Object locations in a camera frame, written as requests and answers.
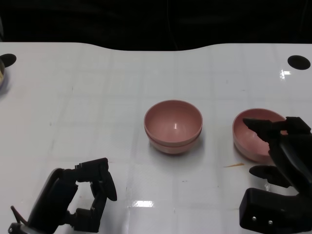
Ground metal container with beige contents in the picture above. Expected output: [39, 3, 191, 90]
[0, 59, 8, 91]

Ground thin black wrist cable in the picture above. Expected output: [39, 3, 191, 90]
[10, 205, 27, 224]

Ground black round table grommet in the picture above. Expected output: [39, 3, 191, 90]
[287, 55, 311, 70]
[0, 53, 17, 68]

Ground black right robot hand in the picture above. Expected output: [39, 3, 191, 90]
[242, 116, 312, 195]

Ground pink plastic bowl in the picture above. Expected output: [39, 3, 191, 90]
[145, 129, 203, 156]
[143, 99, 203, 144]
[232, 108, 288, 163]

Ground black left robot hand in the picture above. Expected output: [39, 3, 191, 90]
[28, 157, 117, 232]

